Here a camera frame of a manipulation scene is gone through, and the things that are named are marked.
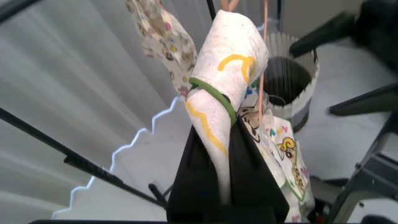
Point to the cream printed shirt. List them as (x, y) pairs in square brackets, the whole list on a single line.
[(230, 40)]

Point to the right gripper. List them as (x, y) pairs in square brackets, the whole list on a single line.
[(379, 31)]

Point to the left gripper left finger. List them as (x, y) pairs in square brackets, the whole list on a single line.
[(192, 180)]

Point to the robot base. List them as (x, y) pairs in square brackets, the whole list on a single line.
[(367, 186)]

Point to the cream printed shorts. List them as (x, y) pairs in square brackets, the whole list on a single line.
[(164, 40)]

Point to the pink clothes hanger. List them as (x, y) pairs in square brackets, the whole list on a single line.
[(261, 90)]

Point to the white laundry basket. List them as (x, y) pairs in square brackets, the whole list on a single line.
[(289, 81)]

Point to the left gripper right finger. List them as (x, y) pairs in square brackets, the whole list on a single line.
[(252, 186)]

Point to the black clothes rack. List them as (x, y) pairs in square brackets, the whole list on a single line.
[(87, 168)]

